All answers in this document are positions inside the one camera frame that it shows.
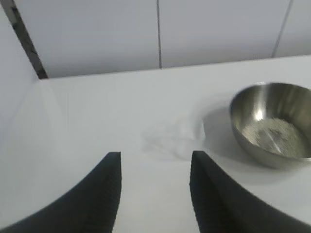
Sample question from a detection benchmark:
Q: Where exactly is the white uncooked rice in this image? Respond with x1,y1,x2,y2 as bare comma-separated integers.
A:
242,117,308,157

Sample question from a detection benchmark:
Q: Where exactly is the stainless steel mixing bowl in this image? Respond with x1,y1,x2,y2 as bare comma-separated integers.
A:
229,82,311,169

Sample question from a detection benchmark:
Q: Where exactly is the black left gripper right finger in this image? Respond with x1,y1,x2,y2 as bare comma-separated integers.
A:
189,150,311,233

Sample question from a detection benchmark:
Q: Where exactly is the clear plastic measuring cup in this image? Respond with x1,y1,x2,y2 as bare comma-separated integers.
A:
142,116,207,162

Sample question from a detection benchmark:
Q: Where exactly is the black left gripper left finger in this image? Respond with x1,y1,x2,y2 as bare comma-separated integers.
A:
0,152,121,233

